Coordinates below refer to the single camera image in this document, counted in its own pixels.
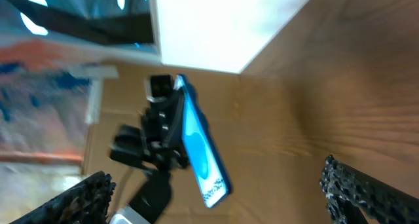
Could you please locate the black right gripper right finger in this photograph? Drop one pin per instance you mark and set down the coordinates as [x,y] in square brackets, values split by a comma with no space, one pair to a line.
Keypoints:
[353,196]

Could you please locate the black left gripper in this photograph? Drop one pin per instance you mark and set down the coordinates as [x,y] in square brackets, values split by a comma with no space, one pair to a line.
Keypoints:
[157,143]

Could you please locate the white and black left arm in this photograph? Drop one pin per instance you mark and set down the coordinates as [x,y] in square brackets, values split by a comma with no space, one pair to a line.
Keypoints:
[149,201]

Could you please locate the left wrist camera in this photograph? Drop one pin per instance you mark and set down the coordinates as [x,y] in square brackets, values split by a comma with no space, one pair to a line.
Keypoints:
[158,87]

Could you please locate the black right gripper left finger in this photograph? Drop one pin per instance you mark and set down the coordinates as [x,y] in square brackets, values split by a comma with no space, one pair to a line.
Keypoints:
[84,203]

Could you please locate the blue Samsung Galaxy smartphone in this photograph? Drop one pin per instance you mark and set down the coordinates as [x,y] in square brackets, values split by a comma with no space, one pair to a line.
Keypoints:
[210,172]

